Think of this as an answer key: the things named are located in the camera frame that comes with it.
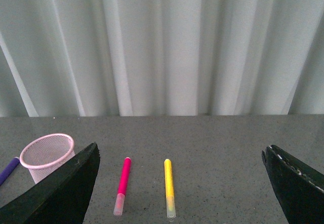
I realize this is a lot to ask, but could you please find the pink pen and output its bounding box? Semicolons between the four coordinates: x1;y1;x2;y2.
113;157;132;216

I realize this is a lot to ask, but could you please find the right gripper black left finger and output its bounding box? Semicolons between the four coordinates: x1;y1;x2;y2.
1;143;100;223

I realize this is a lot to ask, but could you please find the pink mesh cup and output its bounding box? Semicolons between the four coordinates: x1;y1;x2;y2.
19;133;75;184

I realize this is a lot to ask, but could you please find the white curtain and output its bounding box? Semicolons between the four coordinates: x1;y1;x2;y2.
1;0;323;117

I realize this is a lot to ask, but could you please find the purple pen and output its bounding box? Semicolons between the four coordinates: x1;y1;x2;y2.
0;157;20;185

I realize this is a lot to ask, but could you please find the yellow pen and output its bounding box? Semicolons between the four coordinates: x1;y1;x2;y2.
164;159;176;218

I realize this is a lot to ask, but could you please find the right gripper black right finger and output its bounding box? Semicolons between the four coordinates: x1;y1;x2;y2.
262;145;323;223

